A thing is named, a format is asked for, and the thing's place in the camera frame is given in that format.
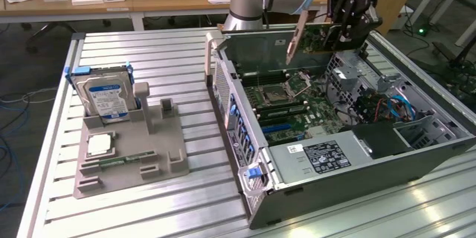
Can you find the perforated metal drive cage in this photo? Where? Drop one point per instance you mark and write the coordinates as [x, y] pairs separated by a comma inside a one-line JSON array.
[[337, 62]]

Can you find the blue expansion slot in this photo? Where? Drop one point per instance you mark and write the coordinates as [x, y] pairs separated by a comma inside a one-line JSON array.
[[277, 128]]

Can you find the CPU socket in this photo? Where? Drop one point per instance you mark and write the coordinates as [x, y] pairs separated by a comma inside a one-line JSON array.
[[275, 94]]

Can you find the green graphics card black cooler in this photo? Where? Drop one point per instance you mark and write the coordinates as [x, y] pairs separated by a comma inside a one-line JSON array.
[[314, 40]]

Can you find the device with green light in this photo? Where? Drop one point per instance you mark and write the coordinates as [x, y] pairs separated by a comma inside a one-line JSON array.
[[422, 30]]

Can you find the silver CPU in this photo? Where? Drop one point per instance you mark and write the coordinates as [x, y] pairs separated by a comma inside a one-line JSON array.
[[99, 144]]

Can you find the silver chipset heatsink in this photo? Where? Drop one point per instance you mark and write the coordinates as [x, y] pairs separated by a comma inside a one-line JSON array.
[[322, 130]]

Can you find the dark grey PC case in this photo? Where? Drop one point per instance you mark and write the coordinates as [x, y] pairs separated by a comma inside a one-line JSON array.
[[335, 199]]

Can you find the metal socket cover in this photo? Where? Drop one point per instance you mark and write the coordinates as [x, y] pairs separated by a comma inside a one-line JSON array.
[[299, 75]]

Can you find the blue case latch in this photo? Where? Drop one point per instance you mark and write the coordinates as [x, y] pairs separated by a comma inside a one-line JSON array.
[[254, 173]]

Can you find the blue slot clip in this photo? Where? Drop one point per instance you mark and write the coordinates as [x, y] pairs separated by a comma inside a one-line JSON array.
[[241, 123], [245, 134], [234, 109]]

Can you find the green RAM stick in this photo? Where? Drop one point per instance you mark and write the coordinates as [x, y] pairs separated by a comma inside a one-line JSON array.
[[119, 160], [283, 112]]

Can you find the black stand base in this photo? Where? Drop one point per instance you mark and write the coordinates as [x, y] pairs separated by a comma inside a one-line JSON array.
[[458, 62]]

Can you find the grey parts rack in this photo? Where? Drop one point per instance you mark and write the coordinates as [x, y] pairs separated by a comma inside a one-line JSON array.
[[126, 176]]

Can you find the black chair base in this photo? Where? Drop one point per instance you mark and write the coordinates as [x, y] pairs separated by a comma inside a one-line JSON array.
[[45, 30]]

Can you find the grey power supply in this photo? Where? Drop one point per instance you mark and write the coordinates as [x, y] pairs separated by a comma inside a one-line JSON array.
[[290, 162]]

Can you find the long black expansion slot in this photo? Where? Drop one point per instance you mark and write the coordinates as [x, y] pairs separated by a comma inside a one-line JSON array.
[[271, 122]]

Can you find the wooden desk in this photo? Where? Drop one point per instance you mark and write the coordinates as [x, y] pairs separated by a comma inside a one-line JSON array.
[[38, 9]]

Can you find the hard disk with blue carrier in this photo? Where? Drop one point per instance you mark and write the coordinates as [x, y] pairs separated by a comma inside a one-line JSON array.
[[106, 96]]

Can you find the green motherboard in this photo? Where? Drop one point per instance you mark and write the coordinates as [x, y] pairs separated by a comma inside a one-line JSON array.
[[317, 107]]

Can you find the grey disk bay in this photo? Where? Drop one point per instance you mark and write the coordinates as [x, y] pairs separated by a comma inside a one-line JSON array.
[[427, 135]]

